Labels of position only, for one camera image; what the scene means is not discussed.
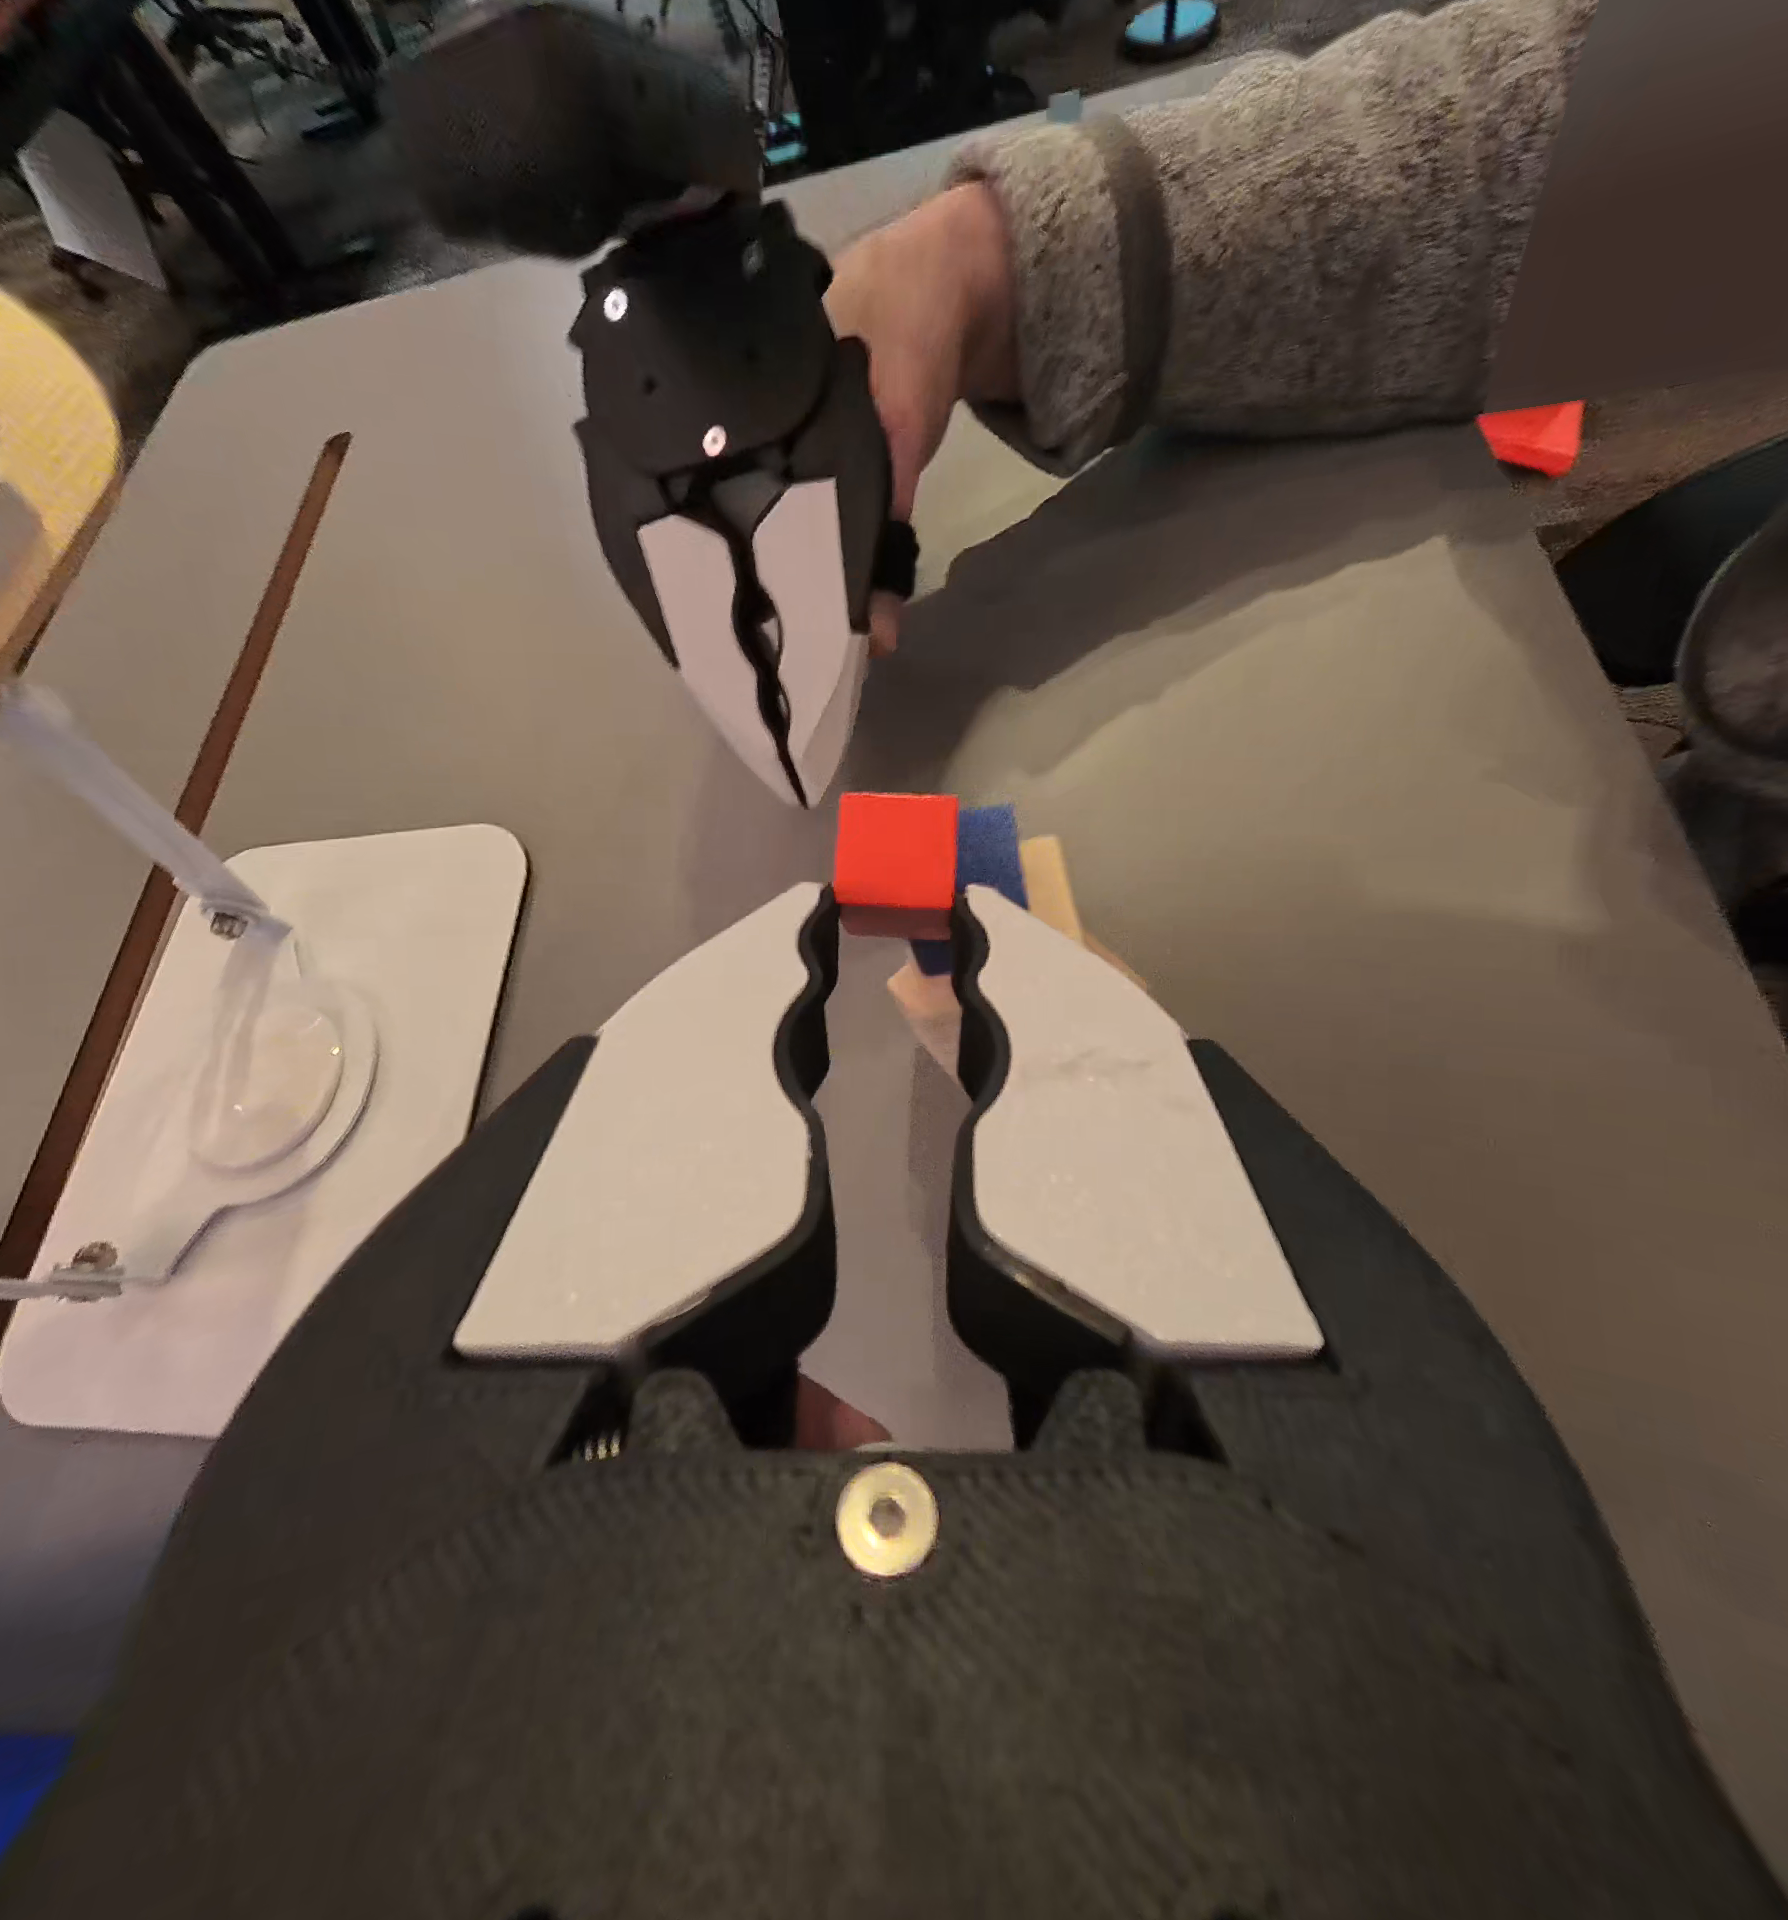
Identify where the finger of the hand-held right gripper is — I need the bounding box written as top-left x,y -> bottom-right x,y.
744,473 -> 872,797
636,503 -> 814,811

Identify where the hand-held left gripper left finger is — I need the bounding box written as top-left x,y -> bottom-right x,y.
450,882 -> 842,1454

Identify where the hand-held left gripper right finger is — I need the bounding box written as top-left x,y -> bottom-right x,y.
947,886 -> 1326,1454

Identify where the red wooden cube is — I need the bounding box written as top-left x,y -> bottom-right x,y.
831,792 -> 963,939

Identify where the blue wooden cube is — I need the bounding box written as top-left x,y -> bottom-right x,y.
906,801 -> 1033,981

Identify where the tan wooden cube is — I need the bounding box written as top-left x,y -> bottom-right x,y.
885,835 -> 1152,1068

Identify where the person's right forearm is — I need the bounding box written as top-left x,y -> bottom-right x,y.
952,0 -> 1600,470

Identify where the person's right hand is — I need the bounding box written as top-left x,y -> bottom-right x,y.
821,184 -> 1025,662

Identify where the white paper sheet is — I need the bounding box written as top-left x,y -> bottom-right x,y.
17,112 -> 171,294

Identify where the yellow round table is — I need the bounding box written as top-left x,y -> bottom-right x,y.
0,252 -> 126,790

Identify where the red paper pyramid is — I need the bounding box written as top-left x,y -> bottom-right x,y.
1477,399 -> 1589,481

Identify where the person's grey fleece jacket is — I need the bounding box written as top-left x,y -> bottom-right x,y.
1675,435 -> 1788,962

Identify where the dark grey panel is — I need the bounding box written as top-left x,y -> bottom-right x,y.
1494,0 -> 1788,404

